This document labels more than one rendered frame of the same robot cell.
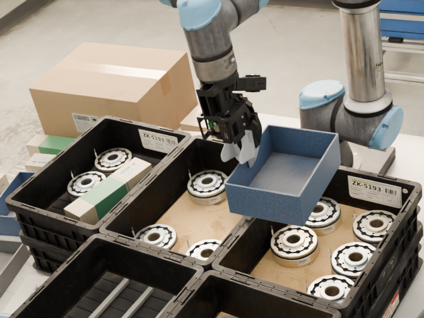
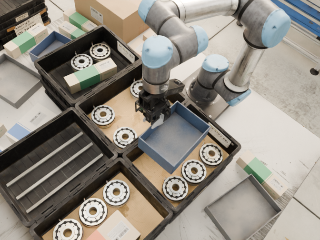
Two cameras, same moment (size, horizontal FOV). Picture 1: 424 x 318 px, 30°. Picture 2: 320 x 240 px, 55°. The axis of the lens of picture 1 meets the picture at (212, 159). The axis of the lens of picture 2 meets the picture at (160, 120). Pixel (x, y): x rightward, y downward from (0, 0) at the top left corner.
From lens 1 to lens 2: 71 cm
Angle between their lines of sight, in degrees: 24
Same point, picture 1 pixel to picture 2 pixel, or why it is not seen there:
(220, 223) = (139, 115)
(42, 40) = not seen: outside the picture
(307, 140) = (194, 119)
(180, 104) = not seen: hidden behind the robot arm
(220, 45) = (161, 79)
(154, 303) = (91, 152)
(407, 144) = not seen: hidden behind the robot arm
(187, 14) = (146, 57)
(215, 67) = (154, 88)
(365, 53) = (246, 66)
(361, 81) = (237, 76)
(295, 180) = (178, 139)
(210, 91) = (146, 99)
